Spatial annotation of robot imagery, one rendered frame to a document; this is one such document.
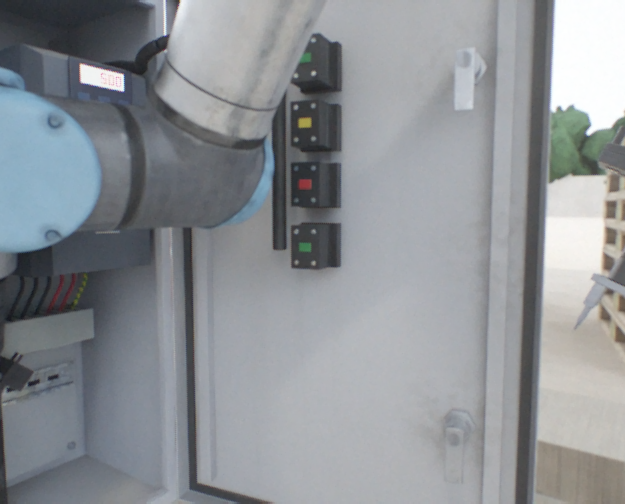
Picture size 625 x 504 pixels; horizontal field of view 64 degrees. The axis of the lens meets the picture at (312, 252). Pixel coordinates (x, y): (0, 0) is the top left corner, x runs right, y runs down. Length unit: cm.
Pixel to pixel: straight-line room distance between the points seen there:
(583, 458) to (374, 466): 113
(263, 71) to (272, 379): 36
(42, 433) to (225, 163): 52
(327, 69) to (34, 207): 30
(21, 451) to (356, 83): 61
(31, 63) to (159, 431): 44
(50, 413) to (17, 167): 51
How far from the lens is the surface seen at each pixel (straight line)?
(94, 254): 57
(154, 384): 67
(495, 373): 50
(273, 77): 35
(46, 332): 68
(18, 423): 76
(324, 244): 48
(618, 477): 166
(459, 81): 47
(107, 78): 59
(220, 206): 39
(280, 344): 57
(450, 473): 52
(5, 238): 33
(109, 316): 72
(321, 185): 47
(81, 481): 78
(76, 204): 33
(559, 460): 167
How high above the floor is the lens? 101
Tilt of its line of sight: 5 degrees down
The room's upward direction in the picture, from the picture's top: straight up
